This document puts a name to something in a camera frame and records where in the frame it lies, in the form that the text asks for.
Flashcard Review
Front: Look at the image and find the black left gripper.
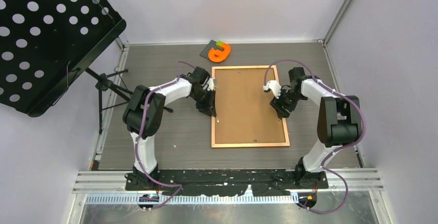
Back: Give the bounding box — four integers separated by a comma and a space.
191, 89, 215, 117

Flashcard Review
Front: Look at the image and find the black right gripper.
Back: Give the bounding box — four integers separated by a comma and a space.
270, 88, 305, 120

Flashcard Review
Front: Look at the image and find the wooden picture frame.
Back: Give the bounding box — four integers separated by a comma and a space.
210, 65, 291, 149

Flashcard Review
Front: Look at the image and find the brown cardboard backing board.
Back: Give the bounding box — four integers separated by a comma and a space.
214, 68, 287, 145

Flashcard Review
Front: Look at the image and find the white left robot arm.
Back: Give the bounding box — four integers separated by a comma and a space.
122, 67, 216, 190

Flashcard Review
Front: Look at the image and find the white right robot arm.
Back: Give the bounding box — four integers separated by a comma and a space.
263, 67, 363, 188

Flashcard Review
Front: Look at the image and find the grey lego baseplate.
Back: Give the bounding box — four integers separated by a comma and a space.
199, 40, 217, 59

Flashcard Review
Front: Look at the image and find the black perforated music stand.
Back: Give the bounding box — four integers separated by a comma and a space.
1, 0, 131, 117

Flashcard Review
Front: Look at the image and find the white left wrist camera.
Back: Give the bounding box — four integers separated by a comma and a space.
204, 77, 216, 91

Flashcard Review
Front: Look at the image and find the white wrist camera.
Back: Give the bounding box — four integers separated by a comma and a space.
204, 77, 216, 91
263, 80, 281, 99

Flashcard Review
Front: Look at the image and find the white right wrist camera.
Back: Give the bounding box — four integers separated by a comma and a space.
263, 80, 281, 99

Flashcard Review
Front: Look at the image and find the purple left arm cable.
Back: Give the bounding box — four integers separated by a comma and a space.
134, 61, 197, 211

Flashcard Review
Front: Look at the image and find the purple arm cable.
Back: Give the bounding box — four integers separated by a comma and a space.
262, 59, 367, 215
134, 61, 197, 211

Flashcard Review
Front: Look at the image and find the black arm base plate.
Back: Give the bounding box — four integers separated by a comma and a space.
124, 169, 329, 197

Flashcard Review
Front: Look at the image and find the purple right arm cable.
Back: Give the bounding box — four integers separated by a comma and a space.
262, 59, 367, 215

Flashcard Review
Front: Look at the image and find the aluminium rail with ruler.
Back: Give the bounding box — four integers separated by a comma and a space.
72, 168, 384, 205

